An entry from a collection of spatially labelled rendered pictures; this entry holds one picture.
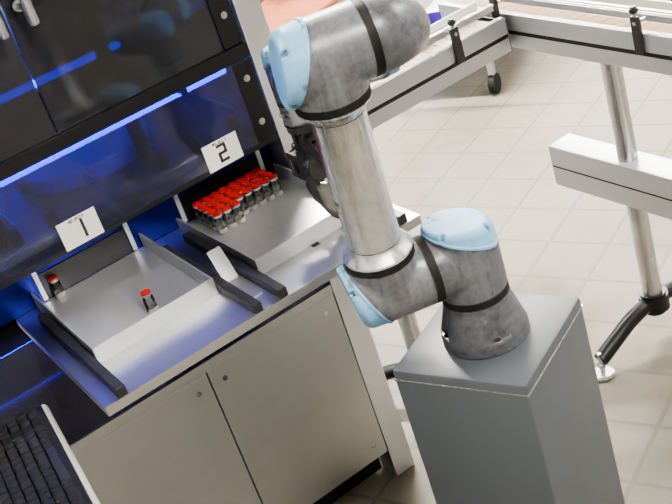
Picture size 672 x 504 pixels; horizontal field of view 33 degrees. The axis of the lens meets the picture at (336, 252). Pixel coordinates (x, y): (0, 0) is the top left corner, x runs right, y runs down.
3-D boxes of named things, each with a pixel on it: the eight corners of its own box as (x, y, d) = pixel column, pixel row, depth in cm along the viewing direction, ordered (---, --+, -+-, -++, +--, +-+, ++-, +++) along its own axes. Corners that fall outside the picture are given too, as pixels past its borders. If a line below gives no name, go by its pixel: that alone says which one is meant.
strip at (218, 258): (216, 278, 218) (205, 252, 215) (229, 270, 219) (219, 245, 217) (250, 300, 207) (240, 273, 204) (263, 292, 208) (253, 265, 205)
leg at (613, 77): (632, 314, 305) (581, 55, 269) (654, 297, 309) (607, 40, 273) (657, 324, 298) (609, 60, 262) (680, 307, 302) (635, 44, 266)
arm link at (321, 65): (452, 314, 183) (373, 11, 152) (367, 349, 181) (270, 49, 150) (426, 276, 192) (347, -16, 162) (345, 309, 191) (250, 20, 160)
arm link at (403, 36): (434, -39, 155) (379, 24, 204) (360, -12, 154) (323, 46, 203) (464, 40, 156) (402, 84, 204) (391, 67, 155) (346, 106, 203)
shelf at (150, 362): (19, 327, 229) (15, 319, 228) (295, 171, 256) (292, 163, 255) (109, 417, 191) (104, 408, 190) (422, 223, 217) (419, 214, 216)
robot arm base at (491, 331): (543, 310, 193) (531, 262, 188) (509, 364, 183) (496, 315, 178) (465, 304, 202) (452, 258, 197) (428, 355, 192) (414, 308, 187)
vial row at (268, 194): (211, 230, 237) (204, 211, 234) (280, 191, 244) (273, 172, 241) (216, 233, 235) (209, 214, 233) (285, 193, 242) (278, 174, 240)
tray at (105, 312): (37, 307, 230) (30, 293, 228) (145, 246, 240) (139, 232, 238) (99, 364, 203) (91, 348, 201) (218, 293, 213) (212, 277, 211)
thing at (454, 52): (299, 174, 258) (278, 113, 251) (266, 160, 270) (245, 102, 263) (516, 51, 284) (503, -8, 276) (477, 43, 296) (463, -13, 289)
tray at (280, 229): (181, 232, 241) (175, 218, 239) (278, 176, 251) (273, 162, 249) (260, 275, 214) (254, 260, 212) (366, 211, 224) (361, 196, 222)
